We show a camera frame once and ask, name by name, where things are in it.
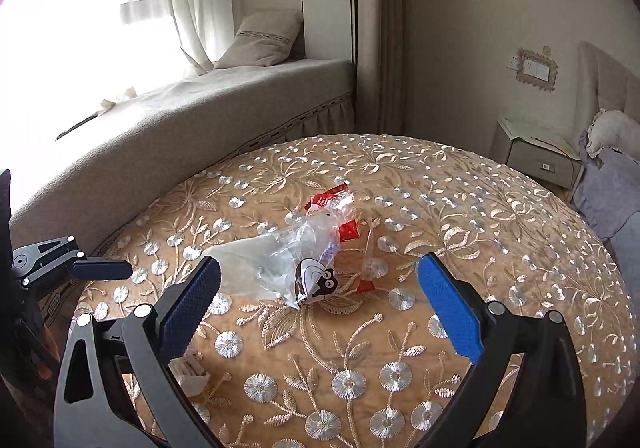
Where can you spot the white pillow on bed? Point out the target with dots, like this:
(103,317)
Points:
(616,130)

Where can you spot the white bedside nightstand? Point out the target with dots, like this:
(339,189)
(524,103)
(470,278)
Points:
(536,152)

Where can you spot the white paper scrap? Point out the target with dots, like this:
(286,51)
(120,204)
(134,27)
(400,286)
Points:
(191,376)

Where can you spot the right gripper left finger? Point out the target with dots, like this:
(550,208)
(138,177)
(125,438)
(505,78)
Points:
(115,388)

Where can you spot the beige tufted headboard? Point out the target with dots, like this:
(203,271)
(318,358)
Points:
(603,83)

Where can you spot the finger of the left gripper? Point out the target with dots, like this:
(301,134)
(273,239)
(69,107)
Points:
(100,269)

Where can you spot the bed with lavender blanket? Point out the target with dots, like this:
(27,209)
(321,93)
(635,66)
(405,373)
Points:
(608,198)

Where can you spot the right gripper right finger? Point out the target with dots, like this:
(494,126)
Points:
(547,406)

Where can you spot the beige window seat cushion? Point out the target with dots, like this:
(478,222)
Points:
(104,174)

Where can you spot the framed wall switch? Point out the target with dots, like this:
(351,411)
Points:
(534,69)

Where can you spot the beige throw pillow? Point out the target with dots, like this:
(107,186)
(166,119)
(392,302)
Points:
(264,39)

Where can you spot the clear plastic bag wrapper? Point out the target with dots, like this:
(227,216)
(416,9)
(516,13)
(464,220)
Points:
(294,264)

